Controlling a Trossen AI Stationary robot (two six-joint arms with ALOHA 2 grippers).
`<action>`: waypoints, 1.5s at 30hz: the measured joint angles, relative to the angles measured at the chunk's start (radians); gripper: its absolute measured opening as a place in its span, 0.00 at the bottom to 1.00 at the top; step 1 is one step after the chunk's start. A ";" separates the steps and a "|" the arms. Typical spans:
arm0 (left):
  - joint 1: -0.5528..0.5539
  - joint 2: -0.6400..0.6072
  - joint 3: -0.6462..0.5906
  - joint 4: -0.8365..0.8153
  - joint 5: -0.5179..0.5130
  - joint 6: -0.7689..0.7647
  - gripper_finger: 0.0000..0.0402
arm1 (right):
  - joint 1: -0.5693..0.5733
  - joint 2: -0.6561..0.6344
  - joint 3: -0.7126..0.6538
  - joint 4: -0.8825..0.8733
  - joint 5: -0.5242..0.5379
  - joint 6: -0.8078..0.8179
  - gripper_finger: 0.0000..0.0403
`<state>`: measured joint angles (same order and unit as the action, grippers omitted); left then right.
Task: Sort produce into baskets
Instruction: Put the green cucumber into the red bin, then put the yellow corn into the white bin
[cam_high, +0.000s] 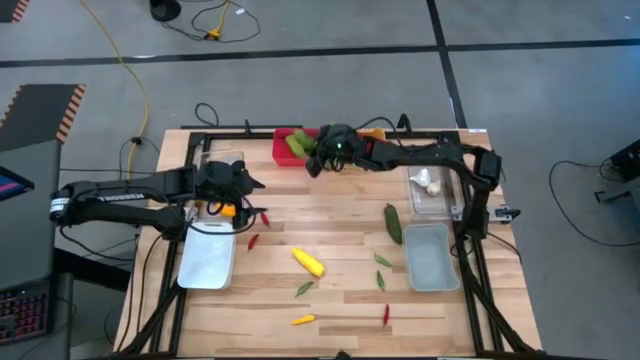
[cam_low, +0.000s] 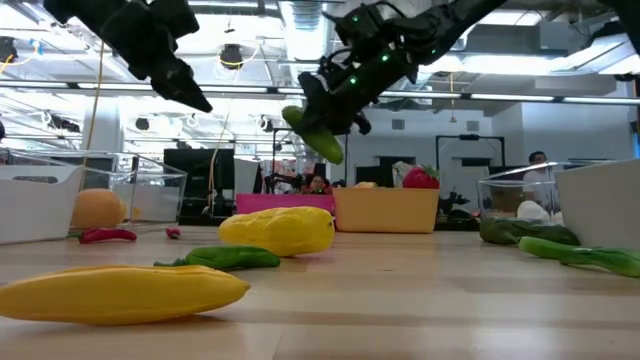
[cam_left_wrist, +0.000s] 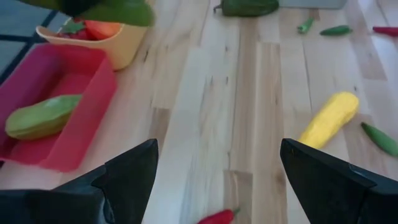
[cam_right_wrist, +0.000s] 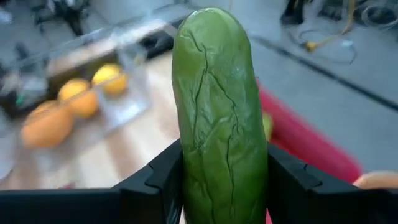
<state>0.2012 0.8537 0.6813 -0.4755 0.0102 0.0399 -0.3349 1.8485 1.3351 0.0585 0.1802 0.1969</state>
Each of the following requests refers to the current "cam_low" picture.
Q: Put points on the yellow toy lemon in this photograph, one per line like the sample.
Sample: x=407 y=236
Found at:
x=134 y=212

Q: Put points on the overhead light bar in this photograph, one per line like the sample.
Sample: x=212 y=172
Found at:
x=65 y=85

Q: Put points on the person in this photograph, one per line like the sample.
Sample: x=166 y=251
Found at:
x=316 y=184
x=537 y=177

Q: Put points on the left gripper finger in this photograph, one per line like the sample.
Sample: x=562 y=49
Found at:
x=147 y=60
x=165 y=45

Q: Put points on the black cabinet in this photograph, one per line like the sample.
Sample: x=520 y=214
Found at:
x=200 y=175

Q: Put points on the silver spiral ventilation duct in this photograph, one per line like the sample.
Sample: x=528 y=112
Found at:
x=306 y=20

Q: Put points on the yellow squash toy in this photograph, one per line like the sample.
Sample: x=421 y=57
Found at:
x=120 y=295
x=280 y=231

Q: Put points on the green toy bok choy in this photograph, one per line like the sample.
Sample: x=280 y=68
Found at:
x=600 y=257

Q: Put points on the green toy chili pepper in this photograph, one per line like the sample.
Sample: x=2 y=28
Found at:
x=230 y=257

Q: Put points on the red toy chili pepper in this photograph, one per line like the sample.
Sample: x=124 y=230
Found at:
x=107 y=235

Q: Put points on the light green toy cucumber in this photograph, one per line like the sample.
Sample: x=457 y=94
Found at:
x=327 y=147

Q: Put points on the yellow plastic basket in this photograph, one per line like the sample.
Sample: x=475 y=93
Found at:
x=385 y=210

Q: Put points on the small red toy vegetable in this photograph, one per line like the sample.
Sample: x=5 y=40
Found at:
x=173 y=233

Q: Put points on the pink plastic basket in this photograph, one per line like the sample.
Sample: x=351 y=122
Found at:
x=250 y=201

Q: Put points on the black background equipment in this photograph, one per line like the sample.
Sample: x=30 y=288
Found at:
x=452 y=200

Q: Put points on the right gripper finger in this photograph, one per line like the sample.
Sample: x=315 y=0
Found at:
x=359 y=125
x=330 y=117

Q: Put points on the white bag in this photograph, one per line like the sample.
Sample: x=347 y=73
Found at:
x=398 y=172

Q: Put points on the dark green toy cucumber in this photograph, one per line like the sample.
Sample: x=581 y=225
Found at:
x=525 y=232

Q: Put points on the clear plastic bin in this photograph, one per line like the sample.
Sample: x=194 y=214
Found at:
x=150 y=190
x=495 y=195

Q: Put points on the white floral curtain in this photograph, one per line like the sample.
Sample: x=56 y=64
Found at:
x=290 y=167

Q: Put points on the black monitor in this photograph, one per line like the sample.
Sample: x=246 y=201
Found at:
x=375 y=172

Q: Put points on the black overhead camera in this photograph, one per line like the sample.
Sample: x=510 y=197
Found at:
x=231 y=55

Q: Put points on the white plastic bin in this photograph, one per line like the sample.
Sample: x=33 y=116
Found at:
x=605 y=200
x=35 y=210

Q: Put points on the orange toy fruit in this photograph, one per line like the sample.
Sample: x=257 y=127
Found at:
x=97 y=209

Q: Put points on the black round dome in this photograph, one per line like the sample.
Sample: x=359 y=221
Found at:
x=142 y=124

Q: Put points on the black frame stand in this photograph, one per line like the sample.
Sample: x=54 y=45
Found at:
x=470 y=137

